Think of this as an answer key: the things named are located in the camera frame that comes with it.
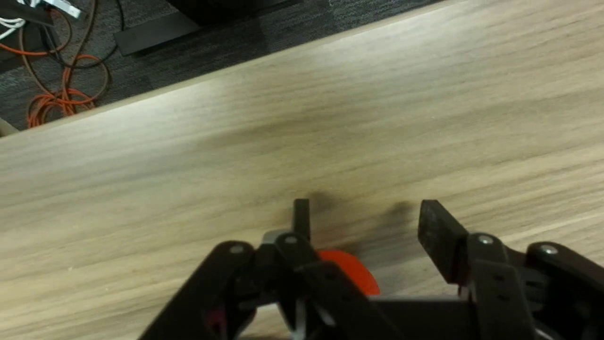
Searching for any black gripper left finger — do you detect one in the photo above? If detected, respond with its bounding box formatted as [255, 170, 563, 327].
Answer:
[138, 197, 408, 340]

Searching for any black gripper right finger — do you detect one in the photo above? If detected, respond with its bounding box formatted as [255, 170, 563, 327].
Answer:
[418, 198, 604, 340]

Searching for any orange red ball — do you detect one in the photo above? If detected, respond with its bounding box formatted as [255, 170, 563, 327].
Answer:
[316, 246, 384, 299]

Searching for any orange floor cable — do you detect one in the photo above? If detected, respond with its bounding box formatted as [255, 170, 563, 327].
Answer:
[0, 0, 118, 130]

